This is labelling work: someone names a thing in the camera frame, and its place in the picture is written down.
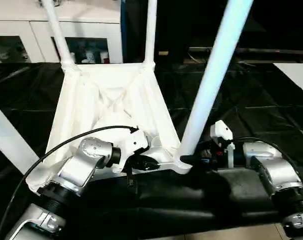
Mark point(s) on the white plastic table top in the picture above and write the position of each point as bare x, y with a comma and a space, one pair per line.
91, 100

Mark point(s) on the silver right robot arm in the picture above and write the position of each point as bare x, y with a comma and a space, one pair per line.
274, 170

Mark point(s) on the black mat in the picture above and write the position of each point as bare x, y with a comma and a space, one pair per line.
254, 100

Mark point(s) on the white flat board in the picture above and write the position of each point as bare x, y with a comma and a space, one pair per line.
296, 75

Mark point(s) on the dark metal bar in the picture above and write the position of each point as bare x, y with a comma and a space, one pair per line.
266, 50

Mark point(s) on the dark ornament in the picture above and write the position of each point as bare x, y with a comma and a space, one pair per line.
53, 2

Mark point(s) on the white sideboard cabinet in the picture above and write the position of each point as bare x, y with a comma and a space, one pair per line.
16, 25

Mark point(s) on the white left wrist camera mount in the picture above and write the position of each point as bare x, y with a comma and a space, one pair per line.
136, 140

